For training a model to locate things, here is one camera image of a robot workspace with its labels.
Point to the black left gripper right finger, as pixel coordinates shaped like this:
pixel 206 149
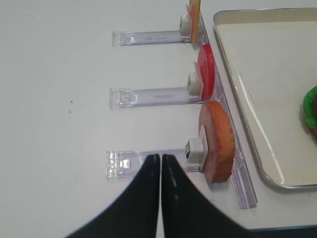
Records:
pixel 186 213

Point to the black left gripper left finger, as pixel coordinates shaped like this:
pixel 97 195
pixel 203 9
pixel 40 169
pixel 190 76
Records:
pixel 134 214

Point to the clear holder for tomato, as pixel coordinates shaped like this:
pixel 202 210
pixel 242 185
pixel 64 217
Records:
pixel 130 98

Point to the upright red tomato slice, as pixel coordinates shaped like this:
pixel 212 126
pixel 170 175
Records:
pixel 206 70

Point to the green lettuce leaf on burger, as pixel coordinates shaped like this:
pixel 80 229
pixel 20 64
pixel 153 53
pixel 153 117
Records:
pixel 308 105

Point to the clear holder for cheese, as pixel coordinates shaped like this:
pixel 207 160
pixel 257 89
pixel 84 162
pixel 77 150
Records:
pixel 182 35

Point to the upright orange cheese slice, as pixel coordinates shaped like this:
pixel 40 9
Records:
pixel 194 10

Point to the clear holder for left bun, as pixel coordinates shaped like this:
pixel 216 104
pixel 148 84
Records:
pixel 124 164

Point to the upright bun half left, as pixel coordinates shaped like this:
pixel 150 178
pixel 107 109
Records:
pixel 221 142

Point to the white metal tray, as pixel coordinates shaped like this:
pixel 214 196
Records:
pixel 270 56

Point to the left long clear rail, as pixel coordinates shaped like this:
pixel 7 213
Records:
pixel 240 178

